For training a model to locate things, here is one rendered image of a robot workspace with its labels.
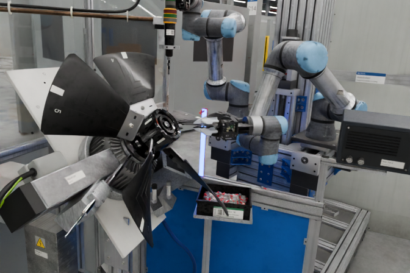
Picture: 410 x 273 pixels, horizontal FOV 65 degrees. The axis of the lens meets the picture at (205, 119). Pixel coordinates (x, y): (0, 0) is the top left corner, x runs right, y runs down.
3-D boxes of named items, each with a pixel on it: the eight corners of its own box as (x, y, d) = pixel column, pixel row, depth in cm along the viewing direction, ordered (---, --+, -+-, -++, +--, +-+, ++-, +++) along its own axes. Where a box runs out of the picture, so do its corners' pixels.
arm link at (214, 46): (227, 105, 190) (225, 14, 157) (203, 103, 194) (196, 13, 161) (231, 94, 199) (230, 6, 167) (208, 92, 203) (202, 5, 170)
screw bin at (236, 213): (194, 216, 127) (195, 200, 126) (201, 197, 143) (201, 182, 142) (250, 222, 125) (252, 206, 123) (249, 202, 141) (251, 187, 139)
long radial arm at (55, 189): (88, 164, 106) (110, 147, 101) (101, 183, 106) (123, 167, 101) (7, 202, 80) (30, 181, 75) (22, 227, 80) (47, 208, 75)
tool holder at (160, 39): (153, 48, 103) (154, 16, 100) (152, 47, 109) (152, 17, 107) (181, 49, 105) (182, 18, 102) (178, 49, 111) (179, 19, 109)
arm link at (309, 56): (346, 104, 160) (289, 33, 130) (374, 110, 148) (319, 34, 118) (334, 124, 159) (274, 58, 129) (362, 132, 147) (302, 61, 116)
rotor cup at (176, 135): (140, 169, 101) (169, 148, 95) (115, 130, 101) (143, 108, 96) (163, 155, 114) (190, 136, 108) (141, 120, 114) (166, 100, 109)
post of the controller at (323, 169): (315, 202, 134) (321, 156, 129) (315, 198, 137) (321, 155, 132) (322, 203, 133) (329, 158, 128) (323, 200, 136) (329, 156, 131)
